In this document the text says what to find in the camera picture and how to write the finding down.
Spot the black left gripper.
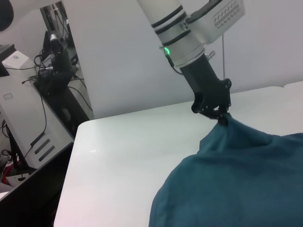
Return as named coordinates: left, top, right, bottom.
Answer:
left=179, top=55, right=232, bottom=126

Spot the teal blue shirt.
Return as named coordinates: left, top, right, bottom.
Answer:
left=149, top=113, right=303, bottom=227

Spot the white equipment cabinet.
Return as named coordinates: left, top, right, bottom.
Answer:
left=0, top=51, right=74, bottom=170

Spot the black flat panel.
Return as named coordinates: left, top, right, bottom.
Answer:
left=0, top=141, right=74, bottom=227

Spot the thin gray camera cable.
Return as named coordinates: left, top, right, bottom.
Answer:
left=221, top=33, right=226, bottom=80

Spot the gray cable with black plug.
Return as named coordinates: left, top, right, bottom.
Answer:
left=163, top=51, right=185, bottom=76

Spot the black hanging cable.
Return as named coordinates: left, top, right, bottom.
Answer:
left=22, top=78, right=48, bottom=148

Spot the red cable bundle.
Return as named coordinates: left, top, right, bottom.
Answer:
left=0, top=148, right=20, bottom=185

